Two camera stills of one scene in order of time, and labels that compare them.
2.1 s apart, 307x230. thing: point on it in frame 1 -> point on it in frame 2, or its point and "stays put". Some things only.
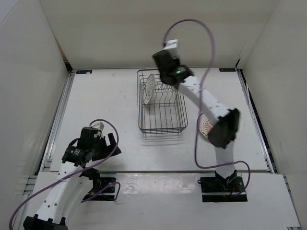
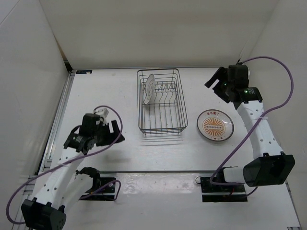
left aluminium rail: [46, 155] stays put
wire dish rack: [161, 109] stays put
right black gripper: [178, 61] -> [217, 75]
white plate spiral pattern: [149, 91] stays put
